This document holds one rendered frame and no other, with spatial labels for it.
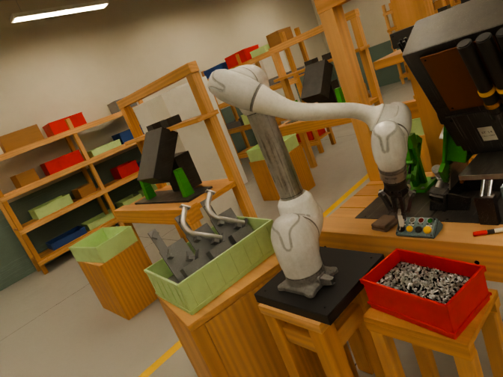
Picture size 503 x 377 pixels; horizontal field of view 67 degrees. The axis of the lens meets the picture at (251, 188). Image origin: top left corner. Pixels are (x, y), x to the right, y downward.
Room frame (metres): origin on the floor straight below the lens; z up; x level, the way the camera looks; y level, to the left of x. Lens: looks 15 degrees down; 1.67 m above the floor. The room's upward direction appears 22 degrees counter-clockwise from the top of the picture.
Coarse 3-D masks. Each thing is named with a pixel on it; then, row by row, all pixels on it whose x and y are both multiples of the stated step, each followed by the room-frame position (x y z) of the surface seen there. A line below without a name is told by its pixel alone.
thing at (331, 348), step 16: (352, 304) 1.27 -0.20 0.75; (368, 304) 1.26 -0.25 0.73; (272, 320) 1.31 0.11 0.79; (336, 320) 1.22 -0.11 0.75; (352, 320) 1.22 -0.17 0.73; (288, 336) 1.29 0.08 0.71; (304, 336) 1.21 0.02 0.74; (320, 336) 1.11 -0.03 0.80; (336, 336) 1.14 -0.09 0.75; (368, 336) 1.27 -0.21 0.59; (288, 352) 1.30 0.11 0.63; (304, 352) 1.34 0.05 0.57; (320, 352) 1.14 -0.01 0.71; (336, 352) 1.12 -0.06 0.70; (368, 352) 1.30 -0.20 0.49; (288, 368) 1.34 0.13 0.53; (304, 368) 1.32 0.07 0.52; (336, 368) 1.11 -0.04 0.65; (352, 368) 1.47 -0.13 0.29
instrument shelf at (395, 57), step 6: (390, 54) 1.86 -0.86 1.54; (396, 54) 1.72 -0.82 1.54; (402, 54) 1.68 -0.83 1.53; (378, 60) 1.79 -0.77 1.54; (384, 60) 1.75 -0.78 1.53; (390, 60) 1.73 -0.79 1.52; (396, 60) 1.71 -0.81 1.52; (402, 60) 1.68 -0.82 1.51; (378, 66) 1.78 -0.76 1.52; (384, 66) 1.76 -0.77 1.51
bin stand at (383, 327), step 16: (496, 304) 0.98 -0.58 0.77; (368, 320) 1.11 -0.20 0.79; (384, 320) 1.06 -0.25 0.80; (400, 320) 1.03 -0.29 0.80; (480, 320) 0.91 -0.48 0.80; (496, 320) 0.98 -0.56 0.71; (384, 336) 1.09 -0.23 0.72; (400, 336) 1.02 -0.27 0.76; (416, 336) 0.97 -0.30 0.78; (432, 336) 0.93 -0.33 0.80; (464, 336) 0.88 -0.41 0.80; (496, 336) 0.98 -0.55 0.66; (384, 352) 1.10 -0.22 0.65; (416, 352) 1.23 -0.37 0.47; (432, 352) 1.23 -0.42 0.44; (448, 352) 0.90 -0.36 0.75; (464, 352) 0.86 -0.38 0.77; (496, 352) 0.99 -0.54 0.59; (384, 368) 1.11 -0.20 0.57; (400, 368) 1.10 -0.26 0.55; (432, 368) 1.21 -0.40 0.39; (464, 368) 0.88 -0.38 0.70; (480, 368) 0.88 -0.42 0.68; (496, 368) 1.00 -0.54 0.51
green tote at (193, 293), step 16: (256, 224) 2.03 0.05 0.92; (240, 240) 1.79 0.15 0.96; (256, 240) 1.83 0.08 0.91; (224, 256) 1.72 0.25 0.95; (240, 256) 1.77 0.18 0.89; (256, 256) 1.81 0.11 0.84; (160, 272) 1.95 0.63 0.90; (208, 272) 1.66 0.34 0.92; (224, 272) 1.70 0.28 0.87; (240, 272) 1.75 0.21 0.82; (160, 288) 1.81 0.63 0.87; (176, 288) 1.61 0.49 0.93; (192, 288) 1.61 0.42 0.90; (208, 288) 1.64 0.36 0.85; (224, 288) 1.68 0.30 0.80; (176, 304) 1.69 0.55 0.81; (192, 304) 1.59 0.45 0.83
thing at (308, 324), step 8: (264, 304) 1.34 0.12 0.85; (264, 312) 1.33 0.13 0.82; (272, 312) 1.28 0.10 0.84; (280, 312) 1.25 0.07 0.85; (288, 312) 1.23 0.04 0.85; (288, 320) 1.22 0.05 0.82; (296, 320) 1.18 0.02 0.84; (304, 320) 1.15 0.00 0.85; (312, 320) 1.13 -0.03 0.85; (312, 328) 1.13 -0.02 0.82; (320, 328) 1.10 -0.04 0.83
